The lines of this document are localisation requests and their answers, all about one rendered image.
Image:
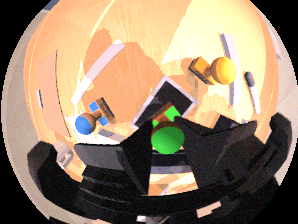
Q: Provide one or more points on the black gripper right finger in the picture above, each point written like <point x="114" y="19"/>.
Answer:
<point x="205" y="147"/>

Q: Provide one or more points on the white mug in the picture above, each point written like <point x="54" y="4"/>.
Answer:
<point x="64" y="154"/>

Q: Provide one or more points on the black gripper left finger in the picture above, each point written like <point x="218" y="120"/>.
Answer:
<point x="133" y="155"/>

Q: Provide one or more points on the white rectangular card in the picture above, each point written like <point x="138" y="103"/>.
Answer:
<point x="81" y="138"/>

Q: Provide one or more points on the orange rubber stamp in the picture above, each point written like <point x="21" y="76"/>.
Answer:
<point x="221" y="71"/>

